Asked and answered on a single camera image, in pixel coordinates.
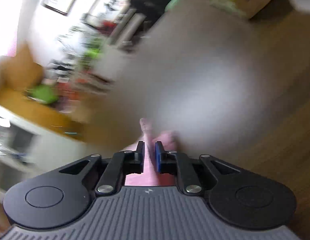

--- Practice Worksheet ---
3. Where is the pink terry towel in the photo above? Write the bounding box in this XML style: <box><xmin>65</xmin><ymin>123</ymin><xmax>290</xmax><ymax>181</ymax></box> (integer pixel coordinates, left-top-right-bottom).
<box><xmin>123</xmin><ymin>118</ymin><xmax>177</xmax><ymax>186</ymax></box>

